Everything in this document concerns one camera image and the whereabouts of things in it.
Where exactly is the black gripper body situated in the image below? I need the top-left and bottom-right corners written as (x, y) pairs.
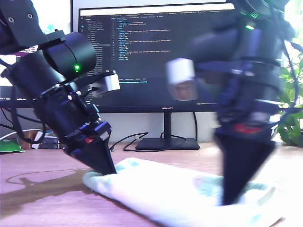
top-left (216, 70), bottom-right (285, 133)
top-left (32, 84), bottom-right (112, 152)

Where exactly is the pastel striped tea towel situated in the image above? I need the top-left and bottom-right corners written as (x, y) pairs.
top-left (82, 157), bottom-right (285, 227)

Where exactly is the small dark box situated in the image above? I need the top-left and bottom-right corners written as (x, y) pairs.
top-left (41, 136), bottom-right (60, 149)

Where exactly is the white box with blue edge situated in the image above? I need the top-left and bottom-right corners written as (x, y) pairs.
top-left (32, 131), bottom-right (45, 149)

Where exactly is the green leafy houseplant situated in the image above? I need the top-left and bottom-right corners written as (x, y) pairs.
top-left (276, 0), bottom-right (303, 146)

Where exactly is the brown cardboard box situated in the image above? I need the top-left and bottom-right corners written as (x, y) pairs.
top-left (20, 130), bottom-right (45, 149)

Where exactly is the black monitor with terminal windows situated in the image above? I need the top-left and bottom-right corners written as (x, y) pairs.
top-left (0, 0), bottom-right (75, 109)

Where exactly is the green foil packet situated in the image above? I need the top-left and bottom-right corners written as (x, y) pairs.
top-left (0, 138), bottom-right (26, 153)

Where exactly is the black Huawei monitor on stand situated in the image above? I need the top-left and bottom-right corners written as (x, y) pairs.
top-left (77, 1), bottom-right (237, 152)

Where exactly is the black USB cable with plug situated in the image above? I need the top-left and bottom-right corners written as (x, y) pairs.
top-left (109, 131), bottom-right (149, 152)

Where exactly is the arm white camera box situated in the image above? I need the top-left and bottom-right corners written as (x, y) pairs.
top-left (87, 70), bottom-right (121, 96)
top-left (165, 58), bottom-right (198, 101)

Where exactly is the black monitor power cable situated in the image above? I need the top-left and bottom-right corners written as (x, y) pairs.
top-left (193, 113), bottom-right (199, 142)

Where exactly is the thin black desk cable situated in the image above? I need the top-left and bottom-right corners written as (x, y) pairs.
top-left (0, 108), bottom-right (23, 133)

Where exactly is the thin black looped cable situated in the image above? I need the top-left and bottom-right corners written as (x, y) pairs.
top-left (123, 132), bottom-right (187, 152)

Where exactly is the white cable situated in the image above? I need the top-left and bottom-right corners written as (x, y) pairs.
top-left (0, 129), bottom-right (43, 141)

